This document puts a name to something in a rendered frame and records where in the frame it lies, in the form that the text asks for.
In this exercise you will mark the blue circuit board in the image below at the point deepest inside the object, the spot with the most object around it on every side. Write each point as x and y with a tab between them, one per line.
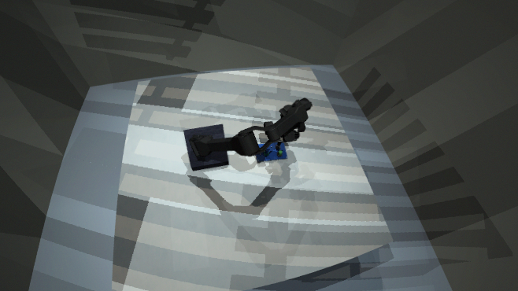
276	151

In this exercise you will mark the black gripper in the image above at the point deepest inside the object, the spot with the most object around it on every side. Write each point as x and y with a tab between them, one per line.
299	126

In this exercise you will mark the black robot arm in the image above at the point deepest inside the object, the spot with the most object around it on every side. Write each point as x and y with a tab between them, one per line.
245	143

